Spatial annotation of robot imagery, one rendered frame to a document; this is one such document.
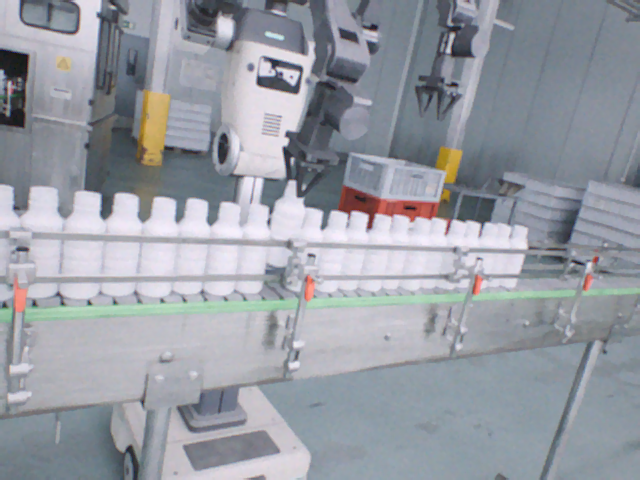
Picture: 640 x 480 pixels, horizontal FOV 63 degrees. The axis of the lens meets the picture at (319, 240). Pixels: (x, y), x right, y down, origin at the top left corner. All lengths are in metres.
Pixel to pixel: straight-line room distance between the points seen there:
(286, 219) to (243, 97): 0.65
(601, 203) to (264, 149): 6.41
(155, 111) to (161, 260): 7.73
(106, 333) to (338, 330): 0.46
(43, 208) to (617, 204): 7.13
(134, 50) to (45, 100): 8.65
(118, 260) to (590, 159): 11.88
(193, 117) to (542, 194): 6.35
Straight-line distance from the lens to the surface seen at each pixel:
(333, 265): 1.06
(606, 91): 12.61
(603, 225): 7.62
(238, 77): 1.57
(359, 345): 1.17
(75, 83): 4.53
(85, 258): 0.88
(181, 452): 1.81
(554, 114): 13.10
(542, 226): 8.18
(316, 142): 0.92
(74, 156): 4.58
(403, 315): 1.21
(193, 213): 0.92
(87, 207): 0.87
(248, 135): 1.57
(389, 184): 3.42
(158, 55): 8.75
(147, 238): 0.88
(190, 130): 10.57
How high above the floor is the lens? 1.36
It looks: 14 degrees down
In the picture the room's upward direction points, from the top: 12 degrees clockwise
